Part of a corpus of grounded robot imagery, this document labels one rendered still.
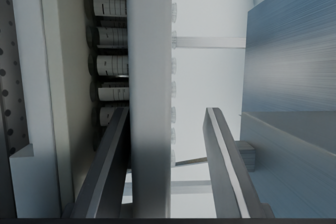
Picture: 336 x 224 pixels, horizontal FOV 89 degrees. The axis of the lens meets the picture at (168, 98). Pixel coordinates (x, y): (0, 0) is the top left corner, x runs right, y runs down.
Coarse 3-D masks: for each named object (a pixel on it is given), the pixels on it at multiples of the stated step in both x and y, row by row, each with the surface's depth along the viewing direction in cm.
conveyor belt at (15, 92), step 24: (0, 0) 10; (0, 24) 10; (0, 48) 10; (0, 72) 10; (0, 96) 10; (0, 120) 10; (24, 120) 12; (0, 144) 10; (24, 144) 12; (0, 168) 10; (0, 192) 10; (0, 216) 10
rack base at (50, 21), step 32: (32, 0) 6; (64, 0) 7; (32, 32) 7; (64, 32) 7; (32, 64) 7; (64, 64) 7; (32, 96) 7; (64, 96) 7; (32, 128) 7; (64, 128) 7; (96, 128) 12; (32, 160) 7; (64, 160) 8; (32, 192) 7; (64, 192) 8
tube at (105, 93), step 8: (96, 88) 11; (104, 88) 11; (112, 88) 11; (120, 88) 11; (128, 88) 11; (96, 96) 11; (104, 96) 11; (112, 96) 11; (120, 96) 11; (128, 96) 11
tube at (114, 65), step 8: (88, 56) 11; (96, 56) 11; (104, 56) 11; (112, 56) 11; (120, 56) 11; (88, 64) 11; (96, 64) 11; (104, 64) 11; (112, 64) 11; (120, 64) 11; (96, 72) 11; (104, 72) 11; (112, 72) 11; (120, 72) 11
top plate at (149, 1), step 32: (128, 0) 7; (160, 0) 7; (128, 32) 7; (160, 32) 7; (128, 64) 8; (160, 64) 8; (160, 96) 8; (160, 128) 8; (160, 160) 8; (160, 192) 9
